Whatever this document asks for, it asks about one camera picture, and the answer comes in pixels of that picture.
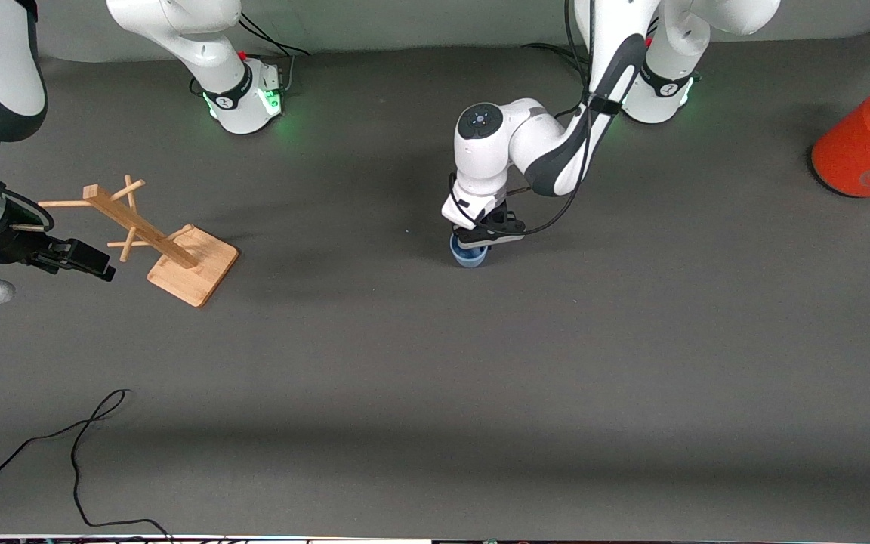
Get light blue cup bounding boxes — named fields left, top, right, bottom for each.
left=449, top=234, right=489, bottom=270

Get wooden mug tree rack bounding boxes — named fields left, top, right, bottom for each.
left=37, top=175, right=241, bottom=308

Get thin black cable on table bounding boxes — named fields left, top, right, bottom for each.
left=0, top=389, right=173, bottom=542

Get black cables at left arm base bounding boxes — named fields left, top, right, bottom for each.
left=521, top=42, right=594, bottom=76

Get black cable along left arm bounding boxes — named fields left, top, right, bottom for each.
left=447, top=0, right=621, bottom=236

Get orange can with silver lid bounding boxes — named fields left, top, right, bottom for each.
left=810, top=75, right=870, bottom=199

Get black cables at arm base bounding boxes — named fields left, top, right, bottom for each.
left=190, top=11, right=312, bottom=97
left=521, top=42, right=594, bottom=76

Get black cables at right arm base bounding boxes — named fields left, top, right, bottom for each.
left=190, top=11, right=312, bottom=97

